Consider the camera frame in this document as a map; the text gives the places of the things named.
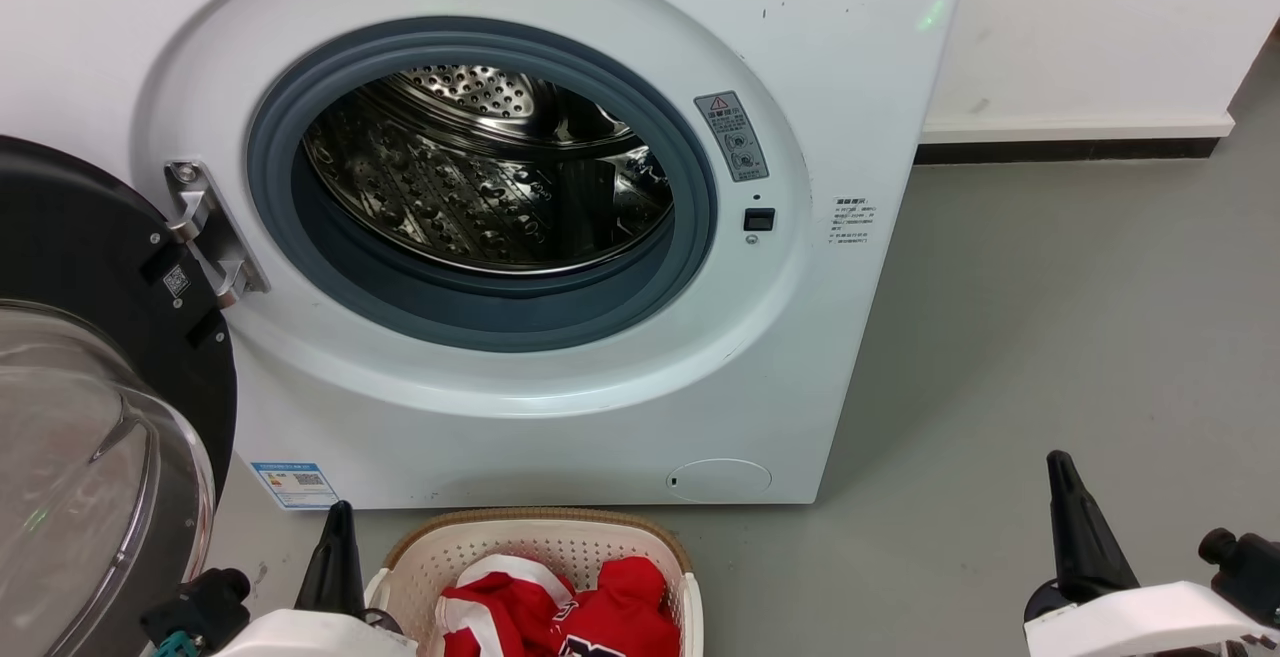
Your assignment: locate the white front-load washing machine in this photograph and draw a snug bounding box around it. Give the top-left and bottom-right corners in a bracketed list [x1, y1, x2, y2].
[0, 0, 971, 510]

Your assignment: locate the grey warning sticker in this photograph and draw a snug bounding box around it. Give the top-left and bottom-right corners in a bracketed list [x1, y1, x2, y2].
[694, 91, 770, 183]

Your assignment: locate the round white drain filter cover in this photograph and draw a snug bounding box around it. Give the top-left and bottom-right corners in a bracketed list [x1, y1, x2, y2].
[667, 458, 773, 503]

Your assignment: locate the cream perforated laundry basket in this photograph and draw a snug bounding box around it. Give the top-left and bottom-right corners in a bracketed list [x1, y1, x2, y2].
[365, 507, 704, 657]

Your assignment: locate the grey rubber door seal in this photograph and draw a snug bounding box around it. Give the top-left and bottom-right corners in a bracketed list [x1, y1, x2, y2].
[247, 17, 718, 353]

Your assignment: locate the metal door hinge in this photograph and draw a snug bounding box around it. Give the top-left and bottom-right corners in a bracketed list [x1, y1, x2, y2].
[165, 160, 271, 310]

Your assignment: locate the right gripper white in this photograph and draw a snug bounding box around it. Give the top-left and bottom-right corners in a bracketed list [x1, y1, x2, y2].
[1023, 450, 1280, 657]

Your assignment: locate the black baseboard strip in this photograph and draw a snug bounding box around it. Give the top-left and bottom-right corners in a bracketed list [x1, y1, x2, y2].
[915, 137, 1223, 165]

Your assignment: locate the black washer door with glass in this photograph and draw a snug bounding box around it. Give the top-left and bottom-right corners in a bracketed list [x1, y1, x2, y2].
[0, 135, 238, 657]

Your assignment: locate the red garment with white trim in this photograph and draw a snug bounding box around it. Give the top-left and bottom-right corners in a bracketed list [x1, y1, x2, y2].
[437, 554, 579, 657]

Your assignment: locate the stainless steel washing machine drum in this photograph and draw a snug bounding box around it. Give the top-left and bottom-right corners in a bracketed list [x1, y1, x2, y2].
[303, 64, 676, 275]

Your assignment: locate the small white text sticker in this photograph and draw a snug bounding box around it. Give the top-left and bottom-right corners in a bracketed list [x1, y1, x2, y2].
[828, 197, 881, 246]

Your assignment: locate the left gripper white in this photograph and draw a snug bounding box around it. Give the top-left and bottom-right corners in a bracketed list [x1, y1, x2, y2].
[213, 500, 418, 657]

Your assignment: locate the blue energy label sticker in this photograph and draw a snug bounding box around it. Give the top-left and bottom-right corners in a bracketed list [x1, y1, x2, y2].
[250, 461, 341, 510]

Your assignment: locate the red garment with dark print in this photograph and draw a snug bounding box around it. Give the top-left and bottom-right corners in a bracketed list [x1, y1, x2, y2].
[555, 556, 683, 657]

